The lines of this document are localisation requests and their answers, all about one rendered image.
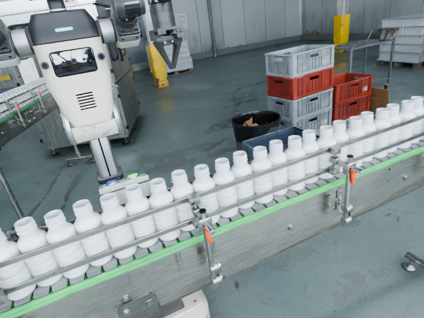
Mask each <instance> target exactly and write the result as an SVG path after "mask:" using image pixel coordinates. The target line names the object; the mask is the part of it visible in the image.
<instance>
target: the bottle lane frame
mask: <svg viewBox="0 0 424 318"><path fill-rule="evenodd" d="M363 170H364V173H363V174H359V173H358V172H357V173H356V181H355V183H354V184H351V191H350V204H352V205H353V210H352V211H351V217H352V219H354V218H357V217H359V216H361V215H363V214H365V213H368V212H369V211H372V210H373V209H376V208H378V207H380V206H383V205H385V204H387V203H389V202H391V201H393V200H395V199H397V198H399V197H402V196H404V195H406V194H409V193H411V192H413V191H415V190H417V189H419V188H421V187H423V186H424V145H423V146H419V147H418V148H415V149H411V150H410V151H407V152H404V153H403V154H400V155H396V156H395V157H393V158H388V160H385V161H383V162H382V161H380V163H377V164H375V165H372V166H370V167H367V168H363ZM345 178H346V176H345V177H342V178H340V179H338V178H336V180H334V181H332V182H327V184H324V185H322V186H318V185H317V188H315V189H312V190H308V189H307V192H304V193H302V194H298V193H297V196H294V197H291V198H288V197H286V198H287V199H286V200H284V201H282V202H280V203H278V202H277V201H275V202H276V204H274V205H272V206H269V207H267V206H265V205H264V206H265V208H264V209H261V210H259V211H254V210H253V213H251V214H249V215H247V216H244V215H242V214H241V216H242V217H241V218H239V219H237V220H234V221H232V220H231V219H229V221H230V222H229V223H226V224H224V225H221V226H219V224H216V225H217V227H216V228H214V229H213V230H214V231H215V233H214V234H213V235H212V242H213V248H214V251H213V254H214V255H215V260H216V261H217V262H219V263H220V264H221V267H220V275H222V276H223V279H225V278H227V277H229V276H231V275H233V274H235V273H238V272H240V271H242V270H244V269H247V268H249V267H251V266H253V265H255V264H257V263H259V262H261V261H264V260H266V259H268V258H270V257H273V256H275V255H276V254H279V253H281V252H283V251H285V250H287V249H290V248H292V247H294V246H296V245H298V244H301V243H302V242H305V241H307V240H309V239H311V238H314V237H316V236H318V235H320V234H322V233H324V232H326V231H328V230H331V229H333V228H335V227H337V226H340V225H342V222H341V217H343V215H342V214H340V213H338V210H337V209H336V201H339V199H338V198H336V195H337V190H338V189H340V188H342V193H341V200H343V201H344V195H345ZM190 235H191V237H190V238H188V239H186V240H183V241H181V242H180V241H179V240H178V239H177V243H176V244H174V245H171V246H168V247H165V245H164V244H163V249H161V250H158V251H156V252H153V253H151V252H150V250H148V255H146V256H143V257H140V258H138V259H136V258H135V256H133V260H132V261H131V262H128V263H125V264H123V265H121V264H120V262H117V267H116V268H113V269H110V270H108V271H104V269H103V268H102V271H101V273H100V274H98V275H95V276H92V277H91V278H88V277H87V275H85V279H84V280H83V281H80V282H77V283H75V284H73V285H71V284H70V282H69V281H68V285H67V287H65V288H62V289H60V290H58V291H55V292H53V291H52V288H50V291H49V294H48V295H45V296H42V297H40V298H37V299H34V298H33V295H32V297H31V299H30V301H29V302H27V303H24V304H22V305H19V306H17V307H15V306H14V302H13V304H12V306H11V308H10V309H9V310H7V311H4V312H1V313H0V318H119V316H118V313H117V310H118V309H119V307H120V305H121V304H122V303H124V302H128V301H129V300H132V299H134V298H136V297H138V296H140V295H143V294H145V293H148V292H150V293H153V294H155V295H156V299H157V302H158V306H159V308H162V307H164V306H166V305H169V304H171V303H173V302H175V301H178V300H180V299H181V298H184V297H186V296H188V295H190V294H192V293H195V292H197V291H199V290H202V289H203V288H206V287H207V286H209V285H212V282H211V278H210V276H211V275H210V270H209V267H208V257H207V253H206V247H205V243H204V236H203V233H201V234H199V235H196V236H193V235H192V234H190Z"/></svg>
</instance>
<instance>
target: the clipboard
mask: <svg viewBox="0 0 424 318"><path fill-rule="evenodd" d="M20 61H21V64H20V65H17V66H18V69H19V72H20V74H21V77H22V80H23V82H24V84H26V83H29V82H31V81H34V80H37V79H39V78H41V77H40V74H39V71H38V69H37V65H36V63H35V60H34V58H33V56H30V57H21V58H20Z"/></svg>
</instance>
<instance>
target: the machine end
mask: <svg viewBox="0 0 424 318"><path fill-rule="evenodd" d="M63 1H64V4H65V7H66V8H67V10H71V9H86V10H87V12H88V13H89V14H90V15H91V16H92V17H93V19H94V20H99V19H104V18H110V7H111V2H110V0H63ZM48 12H49V7H48V4H47V1H46V0H36V1H34V0H33V1H29V0H12V1H3V2H0V19H2V21H3V22H4V24H5V25H6V26H7V28H8V30H9V31H11V30H19V29H26V28H27V29H28V25H29V21H30V15H32V14H37V13H48ZM103 47H104V51H105V55H106V58H107V62H108V65H109V69H110V73H111V80H112V95H113V98H114V100H115V102H116V104H117V108H118V109H119V114H120V117H121V121H122V126H123V128H124V130H123V132H122V133H120V134H116V135H113V136H109V140H110V139H118V138H124V140H125V141H124V142H122V144H129V143H130V141H127V139H126V138H127V137H129V135H130V132H131V130H133V129H135V128H136V127H133V125H134V123H135V121H136V119H137V118H140V116H139V115H138V114H139V111H140V102H139V100H138V96H137V92H136V87H135V84H134V77H133V74H132V72H133V71H134V68H131V67H130V63H129V61H130V58H129V57H128V55H127V50H126V48H123V49H120V48H119V47H118V45H117V42H114V43H109V44H103ZM31 56H33V58H34V60H35V63H36V65H37V69H38V71H39V74H40V77H41V78H43V77H44V76H43V74H42V71H41V68H40V66H39V63H38V60H37V57H36V55H35V54H34V55H31ZM23 57H30V56H23ZM20 58H21V57H20ZM12 68H13V71H14V73H15V76H16V79H17V80H18V83H17V86H18V87H19V86H22V85H24V82H23V80H22V77H21V74H20V72H19V69H18V66H12ZM130 68H131V69H130ZM60 114H61V113H60V108H59V107H58V108H56V109H55V110H54V111H52V112H51V113H49V114H48V115H46V116H45V117H44V118H42V119H41V120H39V121H38V122H36V123H35V125H36V127H37V130H38V133H39V134H40V137H41V139H40V142H41V143H43V144H44V147H45V148H46V150H50V149H52V150H54V152H53V154H51V155H52V156H56V155H59V154H60V152H56V148H62V147H67V146H73V145H72V144H71V142H70V141H69V139H68V136H67V134H66V130H65V128H64V124H63V122H62V118H61V116H60Z"/></svg>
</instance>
